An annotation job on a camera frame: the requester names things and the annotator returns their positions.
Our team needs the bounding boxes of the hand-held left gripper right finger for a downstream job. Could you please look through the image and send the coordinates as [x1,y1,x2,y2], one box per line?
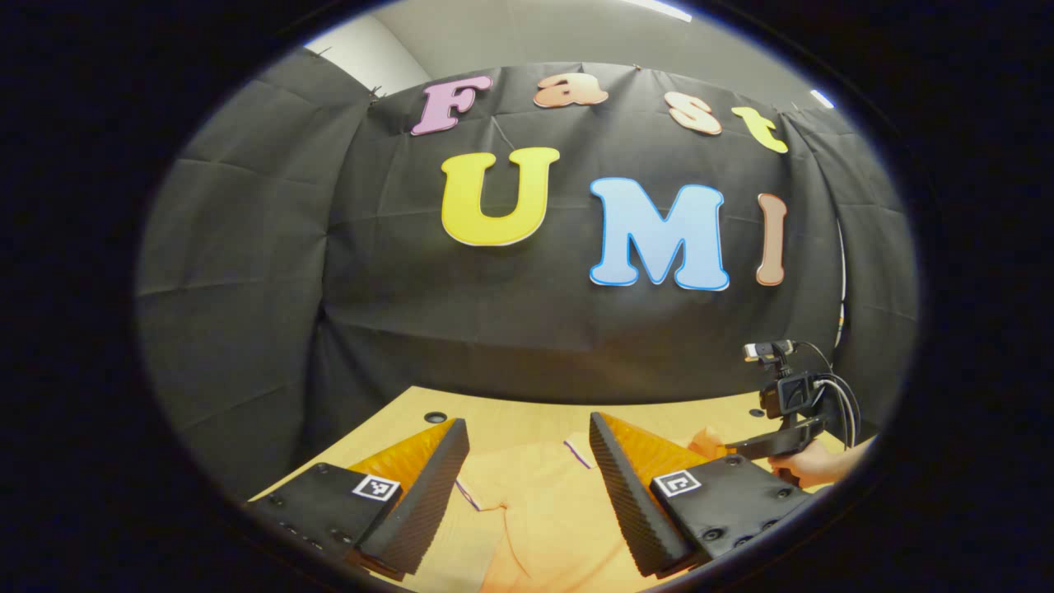
[588,410,824,579]

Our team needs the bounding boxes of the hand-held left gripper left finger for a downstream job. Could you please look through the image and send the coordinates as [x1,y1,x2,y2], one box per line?
[247,418,471,582]

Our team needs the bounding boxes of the orange T-shirt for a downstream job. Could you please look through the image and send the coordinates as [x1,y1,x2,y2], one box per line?
[449,427,738,593]

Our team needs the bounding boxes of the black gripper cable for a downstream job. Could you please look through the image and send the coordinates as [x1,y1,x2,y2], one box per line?
[795,342,863,450]

